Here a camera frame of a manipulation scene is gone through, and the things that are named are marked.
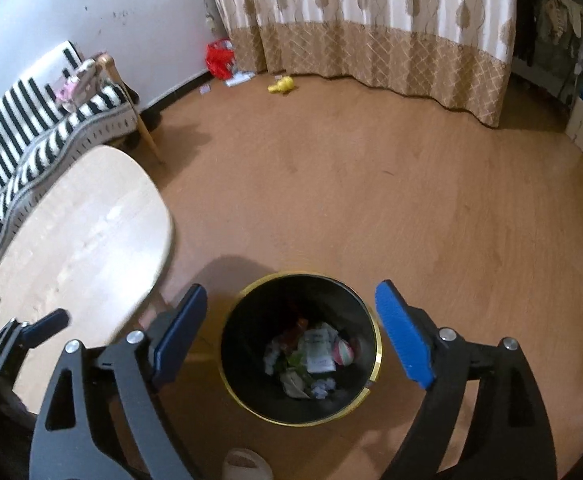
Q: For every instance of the pink clothes on sofa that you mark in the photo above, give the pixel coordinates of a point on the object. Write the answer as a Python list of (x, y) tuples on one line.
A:
[(74, 90)]

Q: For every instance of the beige patterned curtain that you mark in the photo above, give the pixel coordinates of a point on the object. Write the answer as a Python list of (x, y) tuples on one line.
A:
[(457, 52)]

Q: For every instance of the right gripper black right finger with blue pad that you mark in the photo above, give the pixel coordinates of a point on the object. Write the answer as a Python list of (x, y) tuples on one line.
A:
[(482, 416)]

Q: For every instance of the white paper on floor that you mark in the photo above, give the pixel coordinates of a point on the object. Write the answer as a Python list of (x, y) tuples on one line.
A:
[(239, 78)]

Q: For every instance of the red plastic bag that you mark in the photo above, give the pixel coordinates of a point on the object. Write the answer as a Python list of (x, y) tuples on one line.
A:
[(220, 59)]

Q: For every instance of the cardboard box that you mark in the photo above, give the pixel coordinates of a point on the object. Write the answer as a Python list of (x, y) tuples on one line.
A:
[(574, 129)]

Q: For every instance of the black round trash bin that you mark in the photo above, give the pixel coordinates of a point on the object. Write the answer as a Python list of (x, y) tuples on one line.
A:
[(261, 349)]

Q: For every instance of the white crumpled paper trash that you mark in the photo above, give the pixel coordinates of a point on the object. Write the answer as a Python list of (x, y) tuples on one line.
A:
[(318, 345)]

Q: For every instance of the wooden stick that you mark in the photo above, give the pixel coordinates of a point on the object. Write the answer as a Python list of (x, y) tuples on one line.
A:
[(107, 64)]

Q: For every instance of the white slipper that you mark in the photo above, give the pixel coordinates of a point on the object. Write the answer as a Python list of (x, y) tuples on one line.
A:
[(244, 464)]

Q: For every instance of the yellow toy on floor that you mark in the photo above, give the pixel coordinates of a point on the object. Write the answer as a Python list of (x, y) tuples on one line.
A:
[(282, 85)]

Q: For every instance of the black white striped sofa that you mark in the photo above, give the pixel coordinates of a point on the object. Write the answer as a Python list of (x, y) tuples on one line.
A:
[(39, 140)]

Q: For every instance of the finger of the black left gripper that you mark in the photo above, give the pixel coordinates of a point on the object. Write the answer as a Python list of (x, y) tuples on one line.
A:
[(17, 339)]

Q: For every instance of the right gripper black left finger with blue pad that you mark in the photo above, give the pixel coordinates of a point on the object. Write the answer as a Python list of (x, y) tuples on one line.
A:
[(101, 418)]

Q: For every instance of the hanging white clothes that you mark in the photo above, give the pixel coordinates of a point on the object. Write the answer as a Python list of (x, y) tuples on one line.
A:
[(566, 18)]

